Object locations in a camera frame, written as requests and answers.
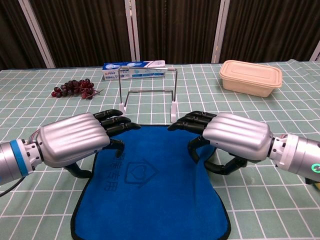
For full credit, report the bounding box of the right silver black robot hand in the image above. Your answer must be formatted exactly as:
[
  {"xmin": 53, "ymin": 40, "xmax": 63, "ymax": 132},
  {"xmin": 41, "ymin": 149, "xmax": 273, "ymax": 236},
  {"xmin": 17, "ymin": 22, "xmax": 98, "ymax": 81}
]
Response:
[{"xmin": 166, "ymin": 111, "xmax": 275, "ymax": 177}]

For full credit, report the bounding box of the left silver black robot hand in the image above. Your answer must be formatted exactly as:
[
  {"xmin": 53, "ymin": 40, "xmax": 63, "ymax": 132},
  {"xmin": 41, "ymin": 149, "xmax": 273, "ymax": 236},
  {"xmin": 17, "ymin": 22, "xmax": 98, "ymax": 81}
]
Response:
[{"xmin": 37, "ymin": 108, "xmax": 142, "ymax": 179}]

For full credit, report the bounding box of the blue microfiber towel black trim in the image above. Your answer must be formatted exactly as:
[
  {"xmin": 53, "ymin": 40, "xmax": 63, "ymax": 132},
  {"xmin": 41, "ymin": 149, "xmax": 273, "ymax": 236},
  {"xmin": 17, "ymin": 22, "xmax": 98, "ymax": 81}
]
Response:
[{"xmin": 70, "ymin": 124, "xmax": 231, "ymax": 240}]

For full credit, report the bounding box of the green white checked tablecloth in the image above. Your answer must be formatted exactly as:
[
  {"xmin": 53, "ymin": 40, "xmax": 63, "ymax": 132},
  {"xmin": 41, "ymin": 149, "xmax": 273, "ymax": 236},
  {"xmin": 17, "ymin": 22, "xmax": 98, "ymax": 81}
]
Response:
[{"xmin": 0, "ymin": 60, "xmax": 320, "ymax": 240}]

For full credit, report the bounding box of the dark red grape bunch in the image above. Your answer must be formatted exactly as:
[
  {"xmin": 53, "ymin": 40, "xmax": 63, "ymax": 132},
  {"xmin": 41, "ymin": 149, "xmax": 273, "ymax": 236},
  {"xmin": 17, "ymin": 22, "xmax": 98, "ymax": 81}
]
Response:
[{"xmin": 51, "ymin": 78, "xmax": 105, "ymax": 100}]

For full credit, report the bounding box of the beige lidded food container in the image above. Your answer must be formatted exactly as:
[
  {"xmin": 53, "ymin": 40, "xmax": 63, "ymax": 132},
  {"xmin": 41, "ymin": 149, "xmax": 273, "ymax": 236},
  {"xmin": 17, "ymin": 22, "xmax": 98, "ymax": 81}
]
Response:
[{"xmin": 219, "ymin": 59, "xmax": 284, "ymax": 98}]

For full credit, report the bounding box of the blue white toothpaste box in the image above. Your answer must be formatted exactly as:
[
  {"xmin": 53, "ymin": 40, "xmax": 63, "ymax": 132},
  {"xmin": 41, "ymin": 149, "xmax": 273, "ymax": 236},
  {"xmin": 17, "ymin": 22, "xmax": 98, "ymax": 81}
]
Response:
[{"xmin": 102, "ymin": 59, "xmax": 167, "ymax": 81}]

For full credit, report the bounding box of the dark folding screen panel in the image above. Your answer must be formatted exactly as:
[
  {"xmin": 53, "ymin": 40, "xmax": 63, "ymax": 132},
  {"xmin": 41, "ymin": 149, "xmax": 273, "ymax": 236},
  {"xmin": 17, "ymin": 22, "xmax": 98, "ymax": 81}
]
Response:
[
  {"xmin": 126, "ymin": 0, "xmax": 231, "ymax": 65},
  {"xmin": 0, "ymin": 0, "xmax": 56, "ymax": 71},
  {"xmin": 18, "ymin": 0, "xmax": 141, "ymax": 69},
  {"xmin": 211, "ymin": 0, "xmax": 320, "ymax": 63}
]

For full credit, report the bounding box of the metal wire rack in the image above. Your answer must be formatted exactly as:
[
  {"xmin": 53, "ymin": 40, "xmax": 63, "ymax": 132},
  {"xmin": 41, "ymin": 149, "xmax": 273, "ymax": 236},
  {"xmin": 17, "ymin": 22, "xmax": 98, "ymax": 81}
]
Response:
[{"xmin": 117, "ymin": 65, "xmax": 179, "ymax": 124}]

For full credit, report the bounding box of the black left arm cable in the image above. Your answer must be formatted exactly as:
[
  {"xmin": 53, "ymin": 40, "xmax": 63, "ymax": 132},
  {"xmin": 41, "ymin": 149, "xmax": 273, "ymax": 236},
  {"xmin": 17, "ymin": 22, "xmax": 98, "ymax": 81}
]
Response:
[{"xmin": 0, "ymin": 174, "xmax": 26, "ymax": 198}]

